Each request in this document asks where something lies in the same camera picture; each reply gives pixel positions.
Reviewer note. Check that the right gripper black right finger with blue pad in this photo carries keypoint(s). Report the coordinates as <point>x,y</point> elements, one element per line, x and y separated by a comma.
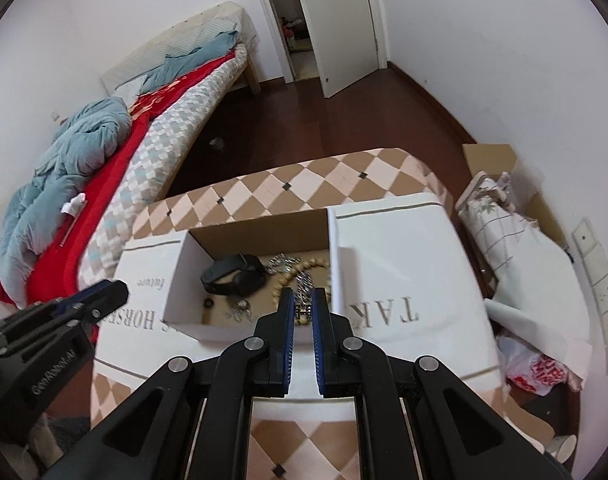
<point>417,419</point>

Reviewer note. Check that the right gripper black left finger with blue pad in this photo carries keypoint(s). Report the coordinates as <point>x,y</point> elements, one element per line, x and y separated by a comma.
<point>190,420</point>

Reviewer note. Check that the black smart wristband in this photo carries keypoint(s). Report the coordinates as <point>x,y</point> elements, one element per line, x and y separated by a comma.
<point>236,275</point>

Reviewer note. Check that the red blanket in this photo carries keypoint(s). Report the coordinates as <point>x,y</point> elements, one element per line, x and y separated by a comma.
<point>65,227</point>

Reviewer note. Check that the brown checkered table cover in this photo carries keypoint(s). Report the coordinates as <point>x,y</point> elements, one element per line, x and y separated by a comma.
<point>288,440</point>

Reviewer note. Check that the red and white plastic bag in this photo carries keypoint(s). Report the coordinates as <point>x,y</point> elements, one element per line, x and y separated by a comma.
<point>528,368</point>

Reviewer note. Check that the white cup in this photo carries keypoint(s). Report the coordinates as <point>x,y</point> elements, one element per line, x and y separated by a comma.
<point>561,448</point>

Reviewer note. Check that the open cardboard box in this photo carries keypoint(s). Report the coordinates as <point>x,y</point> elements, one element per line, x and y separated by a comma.
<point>292,247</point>

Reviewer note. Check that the white printed cloth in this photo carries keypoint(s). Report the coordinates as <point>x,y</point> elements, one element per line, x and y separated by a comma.
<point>396,270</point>

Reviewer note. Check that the white paper tag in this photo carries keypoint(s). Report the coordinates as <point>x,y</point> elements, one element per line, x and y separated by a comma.
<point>74,207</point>

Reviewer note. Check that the white grid-pattern bedding bundle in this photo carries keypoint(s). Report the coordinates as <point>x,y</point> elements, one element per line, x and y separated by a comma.
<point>537,296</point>

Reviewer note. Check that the bed with checkered mattress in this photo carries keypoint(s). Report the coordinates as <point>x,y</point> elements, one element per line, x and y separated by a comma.
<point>167,121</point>

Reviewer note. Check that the blue-grey quilt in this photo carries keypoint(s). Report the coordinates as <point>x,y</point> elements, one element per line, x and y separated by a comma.
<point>80,147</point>

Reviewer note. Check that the brown cardboard box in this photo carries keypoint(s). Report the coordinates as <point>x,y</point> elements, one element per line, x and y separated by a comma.
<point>525,184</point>

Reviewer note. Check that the white door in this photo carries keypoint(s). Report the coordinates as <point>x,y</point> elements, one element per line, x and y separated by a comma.
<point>344,41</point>

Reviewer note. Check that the white wall socket strip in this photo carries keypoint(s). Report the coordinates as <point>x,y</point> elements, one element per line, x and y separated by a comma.
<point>595,263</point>

